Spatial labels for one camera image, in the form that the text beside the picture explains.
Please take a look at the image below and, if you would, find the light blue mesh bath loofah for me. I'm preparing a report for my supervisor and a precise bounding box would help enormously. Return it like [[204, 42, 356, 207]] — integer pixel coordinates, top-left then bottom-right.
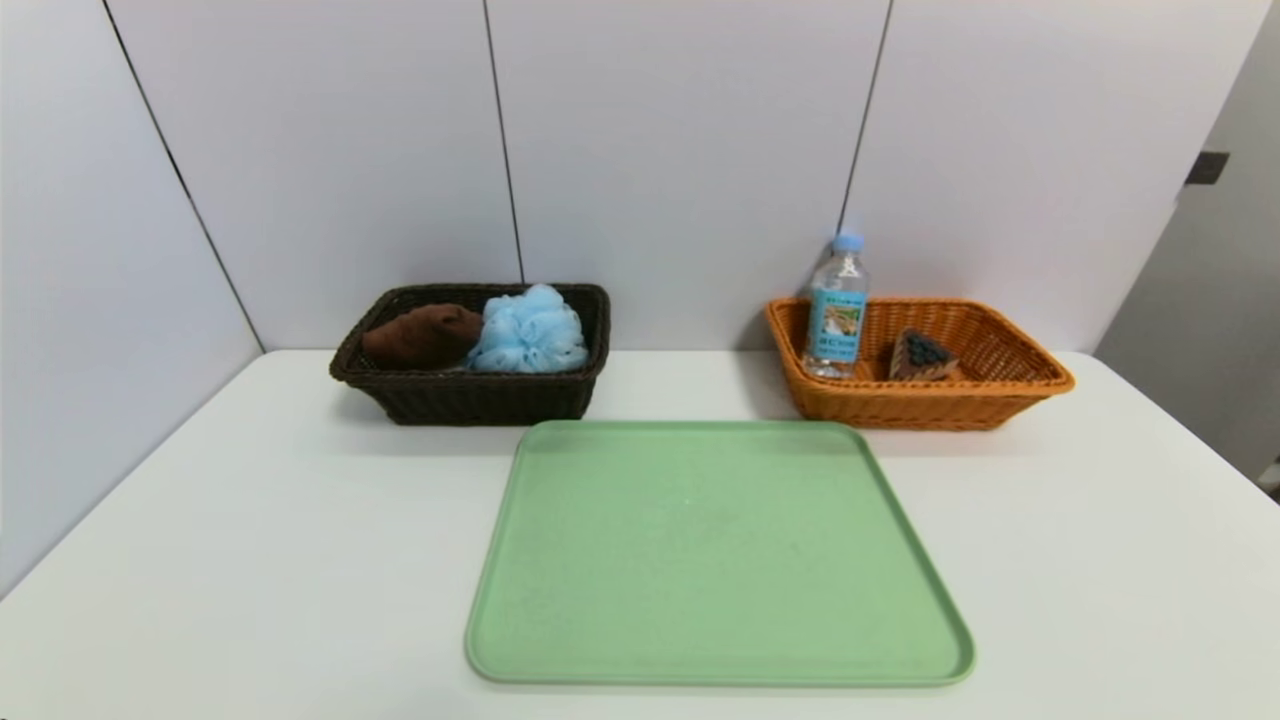
[[465, 284, 591, 374]]

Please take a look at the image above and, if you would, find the clear water bottle blue cap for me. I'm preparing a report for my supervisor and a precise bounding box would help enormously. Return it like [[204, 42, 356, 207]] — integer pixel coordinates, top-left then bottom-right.
[[803, 233, 869, 379]]

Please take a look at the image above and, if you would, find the brown bread loaf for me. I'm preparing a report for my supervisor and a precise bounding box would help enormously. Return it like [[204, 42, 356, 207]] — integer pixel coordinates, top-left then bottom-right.
[[362, 304, 486, 371]]

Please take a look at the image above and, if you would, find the chocolate blueberry cake slice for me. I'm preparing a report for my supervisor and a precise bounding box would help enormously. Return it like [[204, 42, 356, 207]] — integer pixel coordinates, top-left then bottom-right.
[[889, 328, 961, 382]]

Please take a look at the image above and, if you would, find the dark brown wicker basket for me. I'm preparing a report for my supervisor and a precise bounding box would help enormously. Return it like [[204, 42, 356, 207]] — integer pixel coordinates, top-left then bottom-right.
[[330, 283, 611, 427]]

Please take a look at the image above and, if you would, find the orange wicker basket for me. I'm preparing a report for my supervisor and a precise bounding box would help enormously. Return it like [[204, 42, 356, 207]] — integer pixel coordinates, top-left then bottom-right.
[[766, 297, 1077, 432]]

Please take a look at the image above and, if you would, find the light green plastic tray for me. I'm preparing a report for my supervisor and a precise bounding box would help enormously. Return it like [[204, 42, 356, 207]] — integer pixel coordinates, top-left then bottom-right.
[[465, 419, 976, 688]]

